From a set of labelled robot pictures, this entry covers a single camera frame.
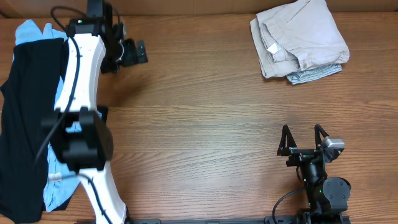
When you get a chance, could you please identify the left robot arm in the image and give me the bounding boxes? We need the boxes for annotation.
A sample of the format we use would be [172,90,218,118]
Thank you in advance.
[41,0,148,223]

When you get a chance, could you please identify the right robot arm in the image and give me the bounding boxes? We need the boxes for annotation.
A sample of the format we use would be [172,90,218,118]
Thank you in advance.
[272,124,351,224]

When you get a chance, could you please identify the beige khaki shorts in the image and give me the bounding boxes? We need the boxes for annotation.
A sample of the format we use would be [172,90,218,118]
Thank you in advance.
[250,0,349,78]

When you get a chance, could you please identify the light blue shirt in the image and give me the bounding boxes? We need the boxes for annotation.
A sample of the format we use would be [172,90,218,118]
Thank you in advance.
[15,19,80,212]

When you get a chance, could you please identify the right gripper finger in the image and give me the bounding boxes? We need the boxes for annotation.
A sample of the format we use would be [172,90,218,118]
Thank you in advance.
[277,124,297,156]
[314,124,329,150]

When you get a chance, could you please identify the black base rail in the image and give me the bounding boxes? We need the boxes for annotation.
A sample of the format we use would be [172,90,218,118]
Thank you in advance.
[128,216,351,224]

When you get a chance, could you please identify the black garment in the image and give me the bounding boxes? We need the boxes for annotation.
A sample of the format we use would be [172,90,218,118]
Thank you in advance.
[1,38,68,223]

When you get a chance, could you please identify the folded light blue jeans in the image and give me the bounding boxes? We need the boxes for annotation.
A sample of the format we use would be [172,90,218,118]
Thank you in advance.
[286,64,342,85]

